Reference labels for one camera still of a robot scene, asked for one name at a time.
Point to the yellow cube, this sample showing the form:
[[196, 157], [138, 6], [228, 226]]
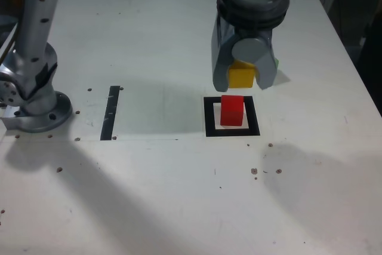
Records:
[[241, 79]]

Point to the red cube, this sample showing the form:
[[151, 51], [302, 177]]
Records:
[[232, 111]]

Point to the green cube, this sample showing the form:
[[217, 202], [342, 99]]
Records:
[[277, 64]]

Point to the black tape strip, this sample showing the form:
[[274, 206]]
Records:
[[109, 120]]

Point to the black tape square outline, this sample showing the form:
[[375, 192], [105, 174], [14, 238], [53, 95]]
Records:
[[209, 117]]

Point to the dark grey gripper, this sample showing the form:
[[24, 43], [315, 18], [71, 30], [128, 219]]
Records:
[[253, 32]]

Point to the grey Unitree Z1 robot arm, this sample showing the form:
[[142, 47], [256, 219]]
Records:
[[35, 105]]

